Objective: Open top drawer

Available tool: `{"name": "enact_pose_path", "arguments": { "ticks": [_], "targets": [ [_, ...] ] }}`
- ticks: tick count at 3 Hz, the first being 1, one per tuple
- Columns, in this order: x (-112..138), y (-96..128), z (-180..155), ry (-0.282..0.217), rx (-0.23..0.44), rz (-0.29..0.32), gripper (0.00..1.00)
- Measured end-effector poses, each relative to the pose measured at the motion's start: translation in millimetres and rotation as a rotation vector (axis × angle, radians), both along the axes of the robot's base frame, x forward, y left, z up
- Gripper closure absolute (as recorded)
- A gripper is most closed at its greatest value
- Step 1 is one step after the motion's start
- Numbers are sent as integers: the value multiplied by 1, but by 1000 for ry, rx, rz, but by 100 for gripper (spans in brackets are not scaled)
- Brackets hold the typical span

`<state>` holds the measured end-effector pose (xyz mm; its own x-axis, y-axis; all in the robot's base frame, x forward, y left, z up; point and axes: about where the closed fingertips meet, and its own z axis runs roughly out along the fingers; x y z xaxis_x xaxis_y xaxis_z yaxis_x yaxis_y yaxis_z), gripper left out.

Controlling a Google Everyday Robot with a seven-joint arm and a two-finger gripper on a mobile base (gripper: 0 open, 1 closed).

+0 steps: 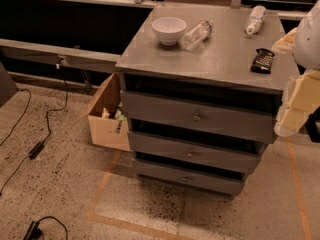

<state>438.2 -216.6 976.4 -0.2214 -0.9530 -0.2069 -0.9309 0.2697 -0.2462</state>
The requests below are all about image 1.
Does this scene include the grey middle drawer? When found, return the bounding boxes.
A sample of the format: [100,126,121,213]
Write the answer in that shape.
[128,132,260,173]

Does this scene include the items inside cardboard box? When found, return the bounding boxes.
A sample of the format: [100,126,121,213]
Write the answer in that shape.
[101,103,127,122]

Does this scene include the black power adapter cable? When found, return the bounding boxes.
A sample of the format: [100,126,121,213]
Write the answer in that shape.
[0,79,70,197]

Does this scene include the grey bottom drawer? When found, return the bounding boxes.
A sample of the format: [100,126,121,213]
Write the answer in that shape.
[133,158,243,196]

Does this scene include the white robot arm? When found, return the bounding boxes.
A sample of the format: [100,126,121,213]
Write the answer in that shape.
[272,1,320,137]

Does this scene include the white plastic bottle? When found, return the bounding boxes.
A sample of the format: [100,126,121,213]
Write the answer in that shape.
[245,5,266,35]

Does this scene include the grey top drawer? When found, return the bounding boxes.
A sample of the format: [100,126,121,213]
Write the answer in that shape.
[121,91,276,144]

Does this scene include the clear plastic bottle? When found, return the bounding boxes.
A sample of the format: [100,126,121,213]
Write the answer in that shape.
[180,19,213,51]

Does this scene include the black plug with cable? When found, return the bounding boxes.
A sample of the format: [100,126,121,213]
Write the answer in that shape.
[23,216,68,240]

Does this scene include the grey drawer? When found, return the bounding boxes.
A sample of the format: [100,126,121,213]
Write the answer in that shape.
[133,158,243,196]
[128,132,260,173]
[121,91,276,144]

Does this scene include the cardboard box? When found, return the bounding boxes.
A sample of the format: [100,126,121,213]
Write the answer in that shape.
[79,73,130,151]

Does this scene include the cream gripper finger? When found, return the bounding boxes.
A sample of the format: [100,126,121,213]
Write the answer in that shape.
[271,28,297,54]
[274,69,320,137]

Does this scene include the white ceramic bowl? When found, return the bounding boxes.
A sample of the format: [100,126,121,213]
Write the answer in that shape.
[152,17,187,45]

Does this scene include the grey metal rail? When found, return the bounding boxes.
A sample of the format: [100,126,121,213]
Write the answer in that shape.
[0,39,120,73]

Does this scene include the grey drawer cabinet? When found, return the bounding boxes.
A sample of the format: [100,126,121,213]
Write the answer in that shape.
[117,4,299,185]

